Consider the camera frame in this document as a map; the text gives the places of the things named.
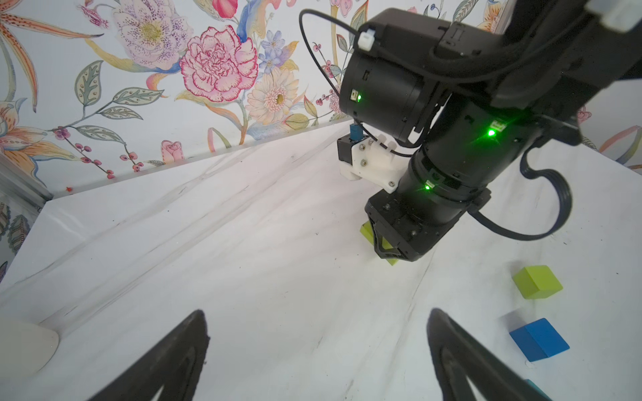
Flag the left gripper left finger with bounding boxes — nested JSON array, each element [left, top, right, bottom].
[[92, 310, 210, 400]]

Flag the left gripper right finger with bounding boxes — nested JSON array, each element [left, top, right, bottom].
[[426, 308, 546, 400]]

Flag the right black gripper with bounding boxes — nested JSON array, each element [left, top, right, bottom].
[[365, 190, 491, 262]]

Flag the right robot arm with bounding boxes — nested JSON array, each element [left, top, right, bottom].
[[339, 1, 641, 262]]

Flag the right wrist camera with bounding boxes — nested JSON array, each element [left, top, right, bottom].
[[337, 123, 411, 194]]

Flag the teal cube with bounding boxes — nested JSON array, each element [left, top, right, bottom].
[[525, 379, 551, 401]]

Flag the dark blue cube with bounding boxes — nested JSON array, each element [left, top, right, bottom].
[[509, 318, 570, 363]]

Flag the white bottle green cap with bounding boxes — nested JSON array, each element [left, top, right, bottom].
[[1, 318, 60, 379]]

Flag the lime green cube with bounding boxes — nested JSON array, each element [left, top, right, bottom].
[[513, 265, 563, 300]]

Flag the lime green rectangular block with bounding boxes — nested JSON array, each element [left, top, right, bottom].
[[359, 221, 401, 267]]

